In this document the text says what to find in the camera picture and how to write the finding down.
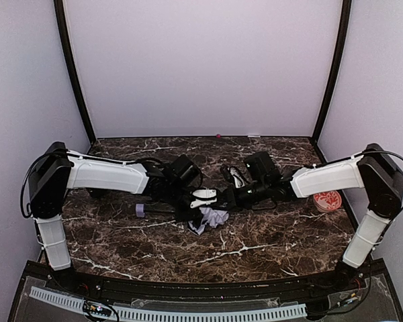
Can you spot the lavender folding umbrella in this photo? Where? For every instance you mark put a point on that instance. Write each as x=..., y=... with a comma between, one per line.
x=209, y=217

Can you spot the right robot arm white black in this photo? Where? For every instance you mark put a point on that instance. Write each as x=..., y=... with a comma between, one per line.
x=373, y=170

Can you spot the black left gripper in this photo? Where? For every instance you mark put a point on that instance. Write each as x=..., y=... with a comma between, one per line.
x=183, y=210

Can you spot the right black corner post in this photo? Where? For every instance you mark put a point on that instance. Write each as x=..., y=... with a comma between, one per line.
x=334, y=70

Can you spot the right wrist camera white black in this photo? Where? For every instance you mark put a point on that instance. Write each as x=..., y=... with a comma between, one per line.
x=234, y=176

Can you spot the black corner post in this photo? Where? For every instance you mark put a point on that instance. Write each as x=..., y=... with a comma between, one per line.
x=334, y=70
x=71, y=67

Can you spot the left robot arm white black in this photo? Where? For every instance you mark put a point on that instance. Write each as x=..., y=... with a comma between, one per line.
x=59, y=170

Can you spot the grey slotted cable duct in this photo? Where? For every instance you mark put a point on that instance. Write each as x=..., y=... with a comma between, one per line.
x=166, y=311

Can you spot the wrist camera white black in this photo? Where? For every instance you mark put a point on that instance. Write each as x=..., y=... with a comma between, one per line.
x=202, y=197
x=234, y=176

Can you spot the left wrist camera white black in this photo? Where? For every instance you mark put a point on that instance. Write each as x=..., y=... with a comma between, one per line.
x=202, y=197

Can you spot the red white patterned bowl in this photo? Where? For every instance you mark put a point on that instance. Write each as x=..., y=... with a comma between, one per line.
x=328, y=201

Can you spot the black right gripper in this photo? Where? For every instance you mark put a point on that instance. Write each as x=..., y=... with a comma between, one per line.
x=230, y=198

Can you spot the left black corner post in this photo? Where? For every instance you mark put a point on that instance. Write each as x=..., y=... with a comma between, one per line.
x=71, y=67

